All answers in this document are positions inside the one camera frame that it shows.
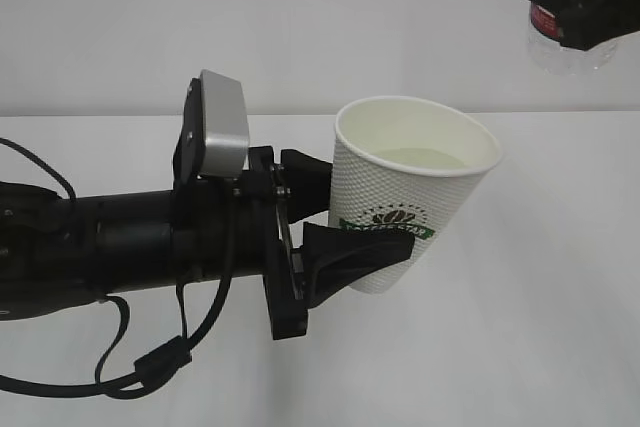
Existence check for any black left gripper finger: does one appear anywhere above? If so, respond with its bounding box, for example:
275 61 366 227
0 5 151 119
300 223 415 308
280 149 332 222

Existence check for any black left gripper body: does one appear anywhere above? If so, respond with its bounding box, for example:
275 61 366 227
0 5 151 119
233 146 308 340

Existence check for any clear water bottle red label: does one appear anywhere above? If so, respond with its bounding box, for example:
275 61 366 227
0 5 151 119
528 0 633 75

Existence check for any white paper cup green logo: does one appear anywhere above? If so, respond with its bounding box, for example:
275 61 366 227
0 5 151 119
328 96 502 294

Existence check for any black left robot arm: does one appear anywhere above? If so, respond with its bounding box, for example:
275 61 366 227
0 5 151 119
1 146 415 340

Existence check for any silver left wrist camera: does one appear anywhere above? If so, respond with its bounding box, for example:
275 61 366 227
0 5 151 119
172 69 250 192

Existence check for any black camera cable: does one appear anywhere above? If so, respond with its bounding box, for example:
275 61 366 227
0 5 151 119
0 137 236 398

